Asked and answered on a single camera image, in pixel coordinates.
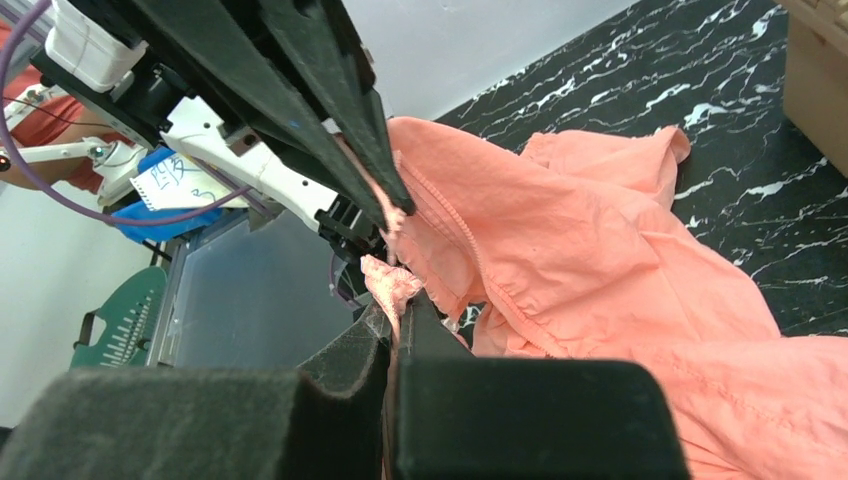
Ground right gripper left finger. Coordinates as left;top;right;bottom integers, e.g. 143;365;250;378
1;307;391;479

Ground pink jacket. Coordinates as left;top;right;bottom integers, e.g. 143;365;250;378
362;117;847;479

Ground clear plastic storage bin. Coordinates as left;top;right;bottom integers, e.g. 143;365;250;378
146;212;353;369

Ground person in red shirt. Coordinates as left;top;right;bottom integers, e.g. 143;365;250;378
1;20;131;194

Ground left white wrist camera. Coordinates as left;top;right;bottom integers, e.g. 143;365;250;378
45;0;148;93

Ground green round dial object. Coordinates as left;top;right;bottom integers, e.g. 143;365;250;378
70;266;167;369

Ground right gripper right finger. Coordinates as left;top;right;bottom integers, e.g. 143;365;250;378
390;293;690;479

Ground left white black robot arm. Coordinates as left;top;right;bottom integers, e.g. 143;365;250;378
34;1;415;259

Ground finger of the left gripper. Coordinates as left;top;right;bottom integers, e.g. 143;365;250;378
260;1;415;216
125;1;389;229

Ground white paper note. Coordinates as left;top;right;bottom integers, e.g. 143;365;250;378
130;148;235;211

